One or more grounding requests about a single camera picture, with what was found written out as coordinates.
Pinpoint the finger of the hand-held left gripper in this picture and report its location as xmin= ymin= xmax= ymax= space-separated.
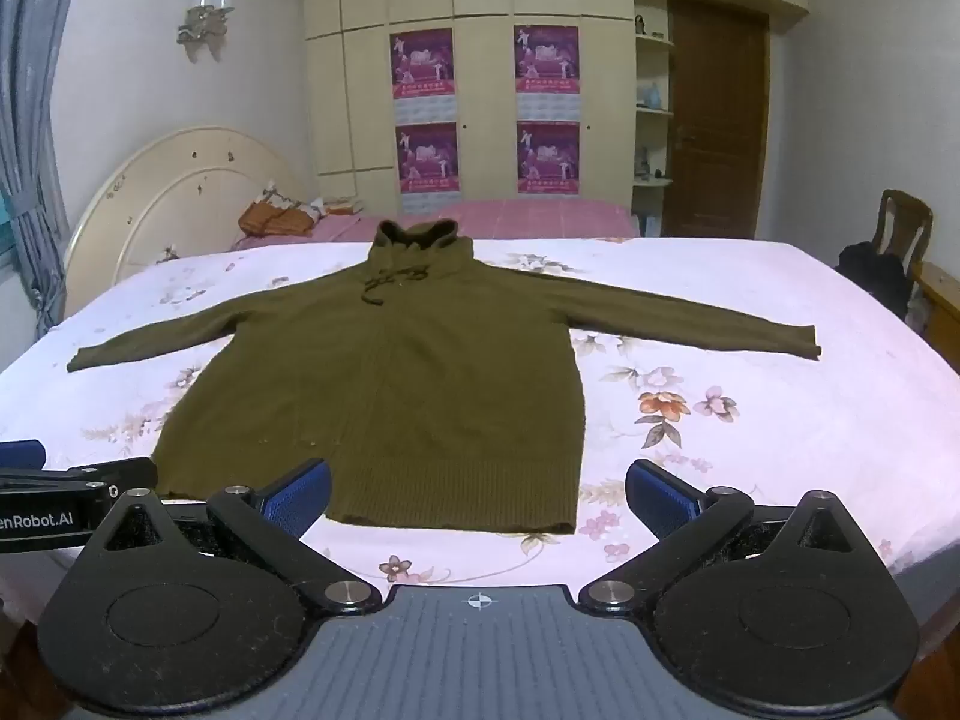
xmin=0 ymin=439 xmax=47 ymax=472
xmin=0 ymin=457 xmax=160 ymax=500

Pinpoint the black bag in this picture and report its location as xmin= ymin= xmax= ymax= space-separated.
xmin=834 ymin=241 xmax=911 ymax=317

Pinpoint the cream round headboard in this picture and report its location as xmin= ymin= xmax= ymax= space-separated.
xmin=64 ymin=126 xmax=310 ymax=293

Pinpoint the wooden side cabinet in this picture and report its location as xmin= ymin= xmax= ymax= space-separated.
xmin=909 ymin=262 xmax=960 ymax=370

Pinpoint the cream corner shelf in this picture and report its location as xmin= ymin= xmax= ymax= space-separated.
xmin=633 ymin=7 xmax=676 ymax=237

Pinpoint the olive green knit sweater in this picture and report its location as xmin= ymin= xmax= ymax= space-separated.
xmin=66 ymin=219 xmax=824 ymax=533

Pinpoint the blue grey curtain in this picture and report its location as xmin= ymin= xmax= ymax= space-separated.
xmin=0 ymin=0 xmax=92 ymax=332

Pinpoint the white floral cloth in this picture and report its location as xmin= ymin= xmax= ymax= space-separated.
xmin=259 ymin=178 xmax=368 ymax=220

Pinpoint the wooden chair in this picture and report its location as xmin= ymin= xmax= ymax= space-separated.
xmin=874 ymin=189 xmax=935 ymax=295

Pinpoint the glass wall lamp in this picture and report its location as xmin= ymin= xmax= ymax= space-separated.
xmin=176 ymin=0 xmax=236 ymax=46

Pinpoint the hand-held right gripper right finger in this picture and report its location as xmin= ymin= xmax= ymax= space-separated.
xmin=580 ymin=457 xmax=877 ymax=616

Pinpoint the floral bed sheet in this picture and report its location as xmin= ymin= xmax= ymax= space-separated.
xmin=0 ymin=236 xmax=960 ymax=625

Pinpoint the pink blanket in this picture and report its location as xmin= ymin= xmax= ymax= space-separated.
xmin=232 ymin=199 xmax=640 ymax=248

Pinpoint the brown wooden door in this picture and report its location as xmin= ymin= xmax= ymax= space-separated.
xmin=666 ymin=0 xmax=770 ymax=239

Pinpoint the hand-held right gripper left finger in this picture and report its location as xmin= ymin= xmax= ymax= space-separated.
xmin=90 ymin=457 xmax=383 ymax=616

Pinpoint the stuffed toy on bed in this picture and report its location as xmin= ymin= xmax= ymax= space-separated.
xmin=238 ymin=195 xmax=316 ymax=238

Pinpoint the purple wall poster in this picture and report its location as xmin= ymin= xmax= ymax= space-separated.
xmin=516 ymin=121 xmax=581 ymax=194
xmin=395 ymin=122 xmax=459 ymax=194
xmin=514 ymin=25 xmax=581 ymax=95
xmin=390 ymin=28 xmax=455 ymax=98

